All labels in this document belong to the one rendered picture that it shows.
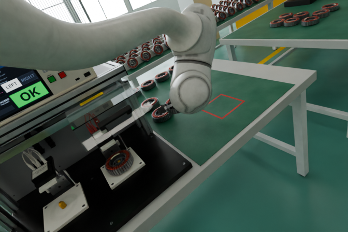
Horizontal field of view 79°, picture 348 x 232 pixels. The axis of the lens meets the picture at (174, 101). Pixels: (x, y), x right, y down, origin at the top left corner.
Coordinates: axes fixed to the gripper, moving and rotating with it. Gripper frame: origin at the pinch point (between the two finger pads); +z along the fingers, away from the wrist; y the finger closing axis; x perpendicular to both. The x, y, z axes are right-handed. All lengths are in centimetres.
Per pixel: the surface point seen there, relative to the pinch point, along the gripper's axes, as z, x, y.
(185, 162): -9.5, -21.0, -8.3
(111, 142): -1.0, -2.8, -31.4
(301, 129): 26, -43, 59
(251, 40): 70, 21, 83
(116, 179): -4.5, -16.3, -34.3
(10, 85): -15, 29, -50
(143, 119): 10.4, 0.2, -16.6
